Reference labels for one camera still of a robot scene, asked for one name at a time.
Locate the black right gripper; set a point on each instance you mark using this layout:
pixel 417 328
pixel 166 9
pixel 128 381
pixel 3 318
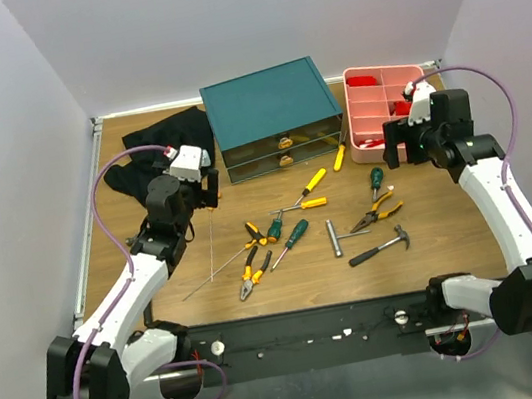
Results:
pixel 398 136

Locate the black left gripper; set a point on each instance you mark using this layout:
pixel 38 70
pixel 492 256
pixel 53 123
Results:
pixel 206 198

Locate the clear drawer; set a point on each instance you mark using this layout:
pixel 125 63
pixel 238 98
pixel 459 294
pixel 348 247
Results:
pixel 283 141
pixel 283 159

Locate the green screwdriver short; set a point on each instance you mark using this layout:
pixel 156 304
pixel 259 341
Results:
pixel 274 232

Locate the green screwdriver long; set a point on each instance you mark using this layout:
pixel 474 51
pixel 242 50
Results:
pixel 298 231

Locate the silver T-handle wrench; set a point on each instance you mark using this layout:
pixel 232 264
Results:
pixel 335 238

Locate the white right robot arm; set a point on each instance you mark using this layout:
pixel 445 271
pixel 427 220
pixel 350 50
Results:
pixel 440 130

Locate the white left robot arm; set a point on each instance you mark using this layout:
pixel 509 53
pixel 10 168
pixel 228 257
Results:
pixel 101 360

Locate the red block middle compartment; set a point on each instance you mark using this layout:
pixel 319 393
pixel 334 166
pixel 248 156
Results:
pixel 401 108

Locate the red block compartment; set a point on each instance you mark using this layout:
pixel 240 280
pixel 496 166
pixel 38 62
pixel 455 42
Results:
pixel 361 80
pixel 401 108

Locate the red white item lower compartment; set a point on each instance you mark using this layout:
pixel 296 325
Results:
pixel 370 144

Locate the pink compartment tray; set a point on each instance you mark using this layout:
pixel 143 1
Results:
pixel 368 108

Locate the small green screwdriver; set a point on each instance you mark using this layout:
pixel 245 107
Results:
pixel 376 177

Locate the yellow screwdriver by cabinet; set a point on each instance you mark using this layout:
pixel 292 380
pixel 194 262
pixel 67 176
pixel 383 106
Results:
pixel 339 158

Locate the red block top compartment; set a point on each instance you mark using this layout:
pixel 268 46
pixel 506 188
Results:
pixel 361 80

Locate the yellow long nose pliers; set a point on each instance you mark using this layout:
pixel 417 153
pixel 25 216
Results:
pixel 376 213

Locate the yellow screwdriver large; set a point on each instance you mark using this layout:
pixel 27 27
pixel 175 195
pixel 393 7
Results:
pixel 316 179

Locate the yellow black combination pliers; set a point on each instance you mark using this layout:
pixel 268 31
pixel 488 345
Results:
pixel 250 276

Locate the teal drawer cabinet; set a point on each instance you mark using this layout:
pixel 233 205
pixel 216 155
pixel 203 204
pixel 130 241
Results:
pixel 267 102

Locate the yellow screwdriver small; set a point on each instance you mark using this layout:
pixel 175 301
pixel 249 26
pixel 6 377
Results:
pixel 308 204

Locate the yellow black T-handle long driver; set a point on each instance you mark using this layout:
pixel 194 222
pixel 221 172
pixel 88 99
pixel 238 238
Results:
pixel 211 240

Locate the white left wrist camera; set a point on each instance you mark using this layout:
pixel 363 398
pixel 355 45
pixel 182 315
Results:
pixel 187 162

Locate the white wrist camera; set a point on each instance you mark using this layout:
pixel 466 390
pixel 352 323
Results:
pixel 418 94
pixel 187 162

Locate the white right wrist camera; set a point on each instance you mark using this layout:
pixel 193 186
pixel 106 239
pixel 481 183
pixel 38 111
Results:
pixel 418 94

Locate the black handled claw hammer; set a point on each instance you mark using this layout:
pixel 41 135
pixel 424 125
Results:
pixel 401 237

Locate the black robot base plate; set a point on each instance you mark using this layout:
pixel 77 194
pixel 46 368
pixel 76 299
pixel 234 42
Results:
pixel 309 339

